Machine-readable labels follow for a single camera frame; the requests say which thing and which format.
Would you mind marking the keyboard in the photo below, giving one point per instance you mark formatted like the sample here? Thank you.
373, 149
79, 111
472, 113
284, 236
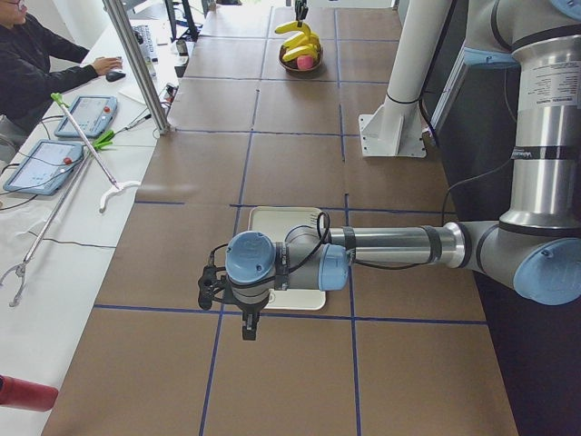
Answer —
147, 44

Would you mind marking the silver reacher grabber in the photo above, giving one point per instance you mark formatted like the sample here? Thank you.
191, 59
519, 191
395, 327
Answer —
19, 270

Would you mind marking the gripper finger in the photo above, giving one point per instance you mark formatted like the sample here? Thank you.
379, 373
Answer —
249, 326
301, 10

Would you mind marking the yellow banana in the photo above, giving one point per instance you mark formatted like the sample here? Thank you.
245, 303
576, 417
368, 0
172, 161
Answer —
300, 39
293, 26

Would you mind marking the aluminium frame post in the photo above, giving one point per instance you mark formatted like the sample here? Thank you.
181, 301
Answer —
122, 26

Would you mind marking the person in black sweater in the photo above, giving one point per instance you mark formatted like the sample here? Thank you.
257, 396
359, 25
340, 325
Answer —
36, 63

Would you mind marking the near teach pendant tablet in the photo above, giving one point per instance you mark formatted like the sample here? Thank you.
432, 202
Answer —
45, 168

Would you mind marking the white rectangular tray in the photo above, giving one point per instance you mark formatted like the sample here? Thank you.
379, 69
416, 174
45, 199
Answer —
277, 223

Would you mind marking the black computer mouse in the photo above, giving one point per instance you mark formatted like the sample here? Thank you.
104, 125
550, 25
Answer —
114, 75

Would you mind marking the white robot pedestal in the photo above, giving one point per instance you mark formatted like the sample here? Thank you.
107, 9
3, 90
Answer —
395, 129

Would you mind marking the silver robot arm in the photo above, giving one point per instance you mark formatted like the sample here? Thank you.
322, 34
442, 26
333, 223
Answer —
533, 248

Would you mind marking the green handled reacher grabber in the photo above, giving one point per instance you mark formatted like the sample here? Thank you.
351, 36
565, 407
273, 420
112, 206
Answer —
116, 186

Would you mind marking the far teach pendant tablet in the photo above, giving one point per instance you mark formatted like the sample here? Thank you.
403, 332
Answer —
94, 113

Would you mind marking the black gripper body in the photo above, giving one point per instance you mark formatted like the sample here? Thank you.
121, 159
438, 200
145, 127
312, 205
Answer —
249, 311

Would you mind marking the teach pendant tablet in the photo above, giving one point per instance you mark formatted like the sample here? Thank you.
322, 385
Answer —
45, 168
94, 113

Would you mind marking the pink red apple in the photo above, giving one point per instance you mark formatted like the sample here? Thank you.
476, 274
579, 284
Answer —
305, 62

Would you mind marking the brown wicker basket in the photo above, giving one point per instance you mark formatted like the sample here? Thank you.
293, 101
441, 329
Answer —
287, 59

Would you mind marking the red bottle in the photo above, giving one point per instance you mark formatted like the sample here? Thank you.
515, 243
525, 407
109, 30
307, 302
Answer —
27, 395

